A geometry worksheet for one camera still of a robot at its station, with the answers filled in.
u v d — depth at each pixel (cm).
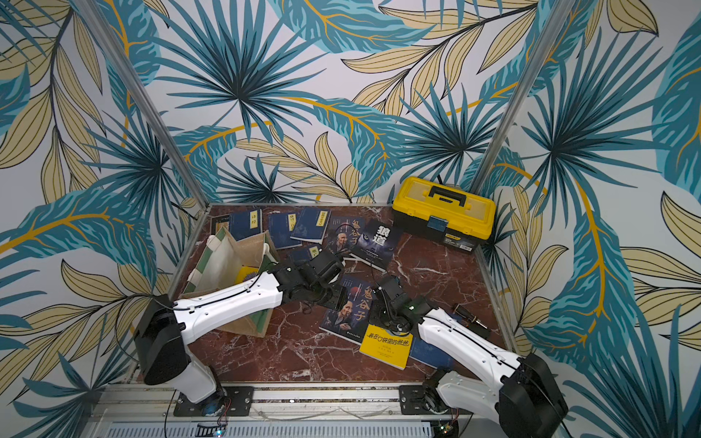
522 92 83
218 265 82
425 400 66
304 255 102
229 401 73
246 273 97
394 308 62
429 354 82
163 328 44
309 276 60
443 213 97
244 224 110
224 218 113
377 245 105
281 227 111
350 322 86
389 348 82
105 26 71
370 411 74
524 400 40
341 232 110
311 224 110
